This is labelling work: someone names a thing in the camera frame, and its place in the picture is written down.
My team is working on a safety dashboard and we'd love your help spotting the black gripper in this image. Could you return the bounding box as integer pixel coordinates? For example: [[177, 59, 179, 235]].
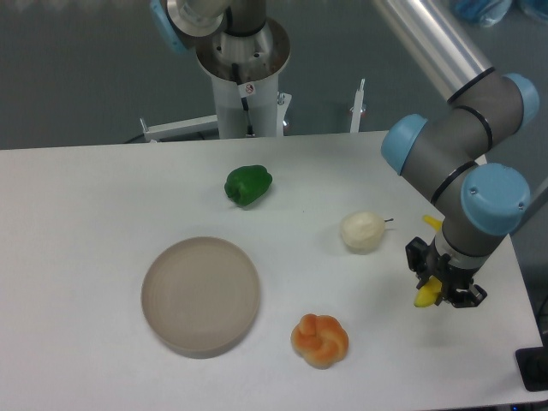
[[405, 237, 487, 308]]

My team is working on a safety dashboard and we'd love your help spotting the yellow banana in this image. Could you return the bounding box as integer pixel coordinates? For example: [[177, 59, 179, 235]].
[[414, 215, 442, 308]]

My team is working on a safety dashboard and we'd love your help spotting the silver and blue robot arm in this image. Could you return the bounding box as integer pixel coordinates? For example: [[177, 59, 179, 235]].
[[149, 1, 539, 308]]

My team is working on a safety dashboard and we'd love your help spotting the beige round plate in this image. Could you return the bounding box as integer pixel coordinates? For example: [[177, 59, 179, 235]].
[[140, 236, 261, 359]]

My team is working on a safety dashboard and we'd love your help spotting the white pear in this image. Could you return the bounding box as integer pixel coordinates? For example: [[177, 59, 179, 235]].
[[339, 211, 393, 253]]

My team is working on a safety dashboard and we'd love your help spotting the black device at table edge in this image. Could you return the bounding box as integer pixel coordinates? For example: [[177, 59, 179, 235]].
[[515, 347, 547, 392]]

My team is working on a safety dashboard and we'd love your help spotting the orange knotted bread roll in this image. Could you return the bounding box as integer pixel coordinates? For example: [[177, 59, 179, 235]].
[[290, 313, 349, 369]]

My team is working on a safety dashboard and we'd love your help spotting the green bell pepper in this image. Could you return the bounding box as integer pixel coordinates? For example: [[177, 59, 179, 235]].
[[223, 164, 273, 207]]

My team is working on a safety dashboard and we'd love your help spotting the blue plastic bag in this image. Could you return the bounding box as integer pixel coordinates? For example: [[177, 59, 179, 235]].
[[449, 0, 512, 27]]

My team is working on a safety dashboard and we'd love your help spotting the white bracket right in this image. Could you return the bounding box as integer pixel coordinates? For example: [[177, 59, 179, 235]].
[[349, 78, 366, 133]]

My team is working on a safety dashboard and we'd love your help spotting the white bracket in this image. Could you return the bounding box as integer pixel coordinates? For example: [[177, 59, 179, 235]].
[[349, 78, 366, 133], [140, 115, 218, 142]]

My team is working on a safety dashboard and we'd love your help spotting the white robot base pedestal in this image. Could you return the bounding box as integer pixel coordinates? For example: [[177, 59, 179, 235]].
[[197, 18, 290, 140]]

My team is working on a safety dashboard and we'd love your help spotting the white bracket left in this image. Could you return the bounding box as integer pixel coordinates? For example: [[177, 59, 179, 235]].
[[140, 115, 218, 142]]

